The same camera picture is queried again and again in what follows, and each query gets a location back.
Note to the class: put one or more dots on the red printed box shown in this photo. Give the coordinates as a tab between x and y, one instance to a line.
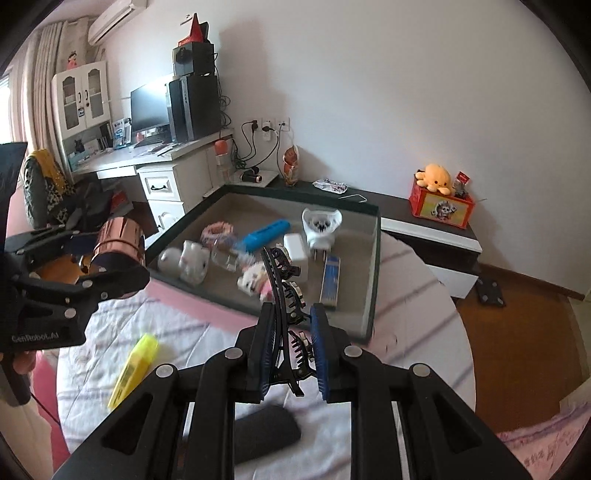
441	207

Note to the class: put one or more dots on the black cylindrical device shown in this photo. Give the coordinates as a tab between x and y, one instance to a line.
251	176

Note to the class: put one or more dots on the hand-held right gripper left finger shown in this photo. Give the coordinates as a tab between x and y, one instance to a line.
265	350

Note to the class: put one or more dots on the printed snack bag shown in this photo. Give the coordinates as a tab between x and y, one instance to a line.
291	166

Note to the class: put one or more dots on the pink pillow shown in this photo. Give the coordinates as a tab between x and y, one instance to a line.
549	447

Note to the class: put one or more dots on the person's left hand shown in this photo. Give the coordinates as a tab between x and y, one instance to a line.
23	363

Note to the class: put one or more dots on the black computer monitor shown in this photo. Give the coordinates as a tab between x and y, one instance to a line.
147	108

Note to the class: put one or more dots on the pink storage box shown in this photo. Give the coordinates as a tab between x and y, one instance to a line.
355	277

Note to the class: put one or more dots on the white wall outlets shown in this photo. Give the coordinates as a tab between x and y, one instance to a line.
268	124

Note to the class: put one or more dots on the copper tape roll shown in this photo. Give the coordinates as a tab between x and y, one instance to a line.
120	240

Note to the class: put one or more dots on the white air conditioner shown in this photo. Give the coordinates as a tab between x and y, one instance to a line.
115	21

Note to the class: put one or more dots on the blue and gold pack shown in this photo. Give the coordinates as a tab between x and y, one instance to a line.
330	281

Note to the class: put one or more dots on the pink block cat figure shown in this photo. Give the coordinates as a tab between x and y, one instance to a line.
254	279

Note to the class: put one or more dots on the white plug night light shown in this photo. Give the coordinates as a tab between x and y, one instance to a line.
318	240

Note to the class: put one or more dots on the yellow highlighter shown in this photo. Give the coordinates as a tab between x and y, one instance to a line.
134	369

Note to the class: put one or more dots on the white round figurine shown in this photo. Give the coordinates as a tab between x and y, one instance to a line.
171	261

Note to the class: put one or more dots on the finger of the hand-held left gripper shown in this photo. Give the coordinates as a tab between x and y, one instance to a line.
115	284
51	242

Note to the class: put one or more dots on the black floor scale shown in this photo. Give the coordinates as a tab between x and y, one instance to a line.
490	291

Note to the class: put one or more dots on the black glasses case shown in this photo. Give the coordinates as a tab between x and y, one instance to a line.
268	431

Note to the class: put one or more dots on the black and white low cabinet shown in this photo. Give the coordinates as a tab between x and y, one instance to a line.
429	240

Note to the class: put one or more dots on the small doll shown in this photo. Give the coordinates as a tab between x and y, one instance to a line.
72	60

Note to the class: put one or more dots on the chair with leopard cloth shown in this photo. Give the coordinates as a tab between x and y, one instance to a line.
44	184

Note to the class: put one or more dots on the white power adapter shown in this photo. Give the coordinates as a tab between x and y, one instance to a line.
295	251

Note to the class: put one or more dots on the red triangular box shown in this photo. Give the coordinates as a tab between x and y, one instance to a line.
194	32

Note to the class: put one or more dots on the black box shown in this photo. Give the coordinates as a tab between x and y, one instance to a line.
194	60

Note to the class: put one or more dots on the black flower hair clip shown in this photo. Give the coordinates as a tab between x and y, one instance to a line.
277	286

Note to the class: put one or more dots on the yellow octopus plush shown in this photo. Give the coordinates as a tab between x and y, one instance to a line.
434	177

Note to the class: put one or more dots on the blue plastic bar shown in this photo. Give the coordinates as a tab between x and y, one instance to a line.
263	235

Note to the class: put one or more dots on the blue label box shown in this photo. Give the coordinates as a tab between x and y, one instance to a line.
121	134

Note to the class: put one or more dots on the white glass-door cabinet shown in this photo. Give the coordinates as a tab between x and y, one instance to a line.
83	106

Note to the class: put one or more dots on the white desk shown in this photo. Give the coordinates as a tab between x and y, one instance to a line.
161	184

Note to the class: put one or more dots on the black computer tower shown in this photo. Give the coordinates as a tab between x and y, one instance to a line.
194	108

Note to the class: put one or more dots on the white crumpled wrapper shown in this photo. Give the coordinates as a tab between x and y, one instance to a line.
330	184

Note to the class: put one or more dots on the small red card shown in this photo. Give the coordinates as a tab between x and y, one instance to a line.
461	182

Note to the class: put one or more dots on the beige curtain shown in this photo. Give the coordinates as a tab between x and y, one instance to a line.
41	83

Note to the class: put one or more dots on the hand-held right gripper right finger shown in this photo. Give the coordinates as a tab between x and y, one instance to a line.
319	350

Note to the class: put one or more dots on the orange cap bottle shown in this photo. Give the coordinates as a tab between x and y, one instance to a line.
222	157

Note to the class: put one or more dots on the white cat figurine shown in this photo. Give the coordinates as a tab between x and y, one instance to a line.
194	263

